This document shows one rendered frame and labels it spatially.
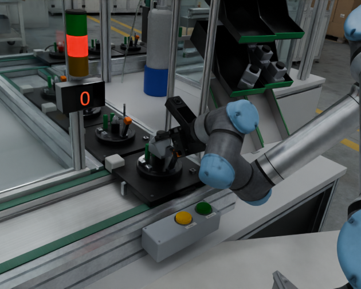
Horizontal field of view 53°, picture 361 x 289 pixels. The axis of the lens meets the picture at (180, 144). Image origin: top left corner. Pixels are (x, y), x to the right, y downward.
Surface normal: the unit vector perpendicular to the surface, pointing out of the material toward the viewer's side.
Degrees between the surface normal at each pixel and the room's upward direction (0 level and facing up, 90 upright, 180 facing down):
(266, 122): 45
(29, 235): 0
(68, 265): 90
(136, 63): 90
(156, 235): 0
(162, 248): 90
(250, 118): 55
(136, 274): 0
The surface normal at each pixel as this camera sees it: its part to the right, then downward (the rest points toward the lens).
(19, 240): 0.08, -0.88
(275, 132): 0.41, -0.32
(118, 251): 0.64, 0.40
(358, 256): -0.61, -0.38
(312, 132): -0.48, -0.25
